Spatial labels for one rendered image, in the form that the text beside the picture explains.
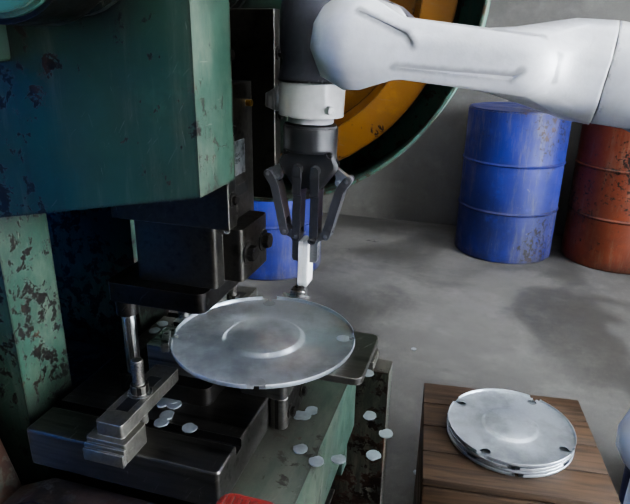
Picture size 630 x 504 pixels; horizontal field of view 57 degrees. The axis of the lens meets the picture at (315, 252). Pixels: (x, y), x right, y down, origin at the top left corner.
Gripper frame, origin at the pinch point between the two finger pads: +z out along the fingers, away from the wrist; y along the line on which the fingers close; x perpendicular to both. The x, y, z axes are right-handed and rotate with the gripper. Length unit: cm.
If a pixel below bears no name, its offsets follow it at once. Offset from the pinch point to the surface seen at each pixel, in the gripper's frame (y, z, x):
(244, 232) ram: -8.1, -4.6, -3.9
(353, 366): 9.1, 13.9, -3.9
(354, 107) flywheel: -1.8, -18.4, 36.3
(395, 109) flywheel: 6.7, -19.0, 33.0
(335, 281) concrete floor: -42, 94, 204
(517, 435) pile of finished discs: 40, 53, 42
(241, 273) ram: -8.2, 1.5, -4.7
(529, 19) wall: 43, -46, 330
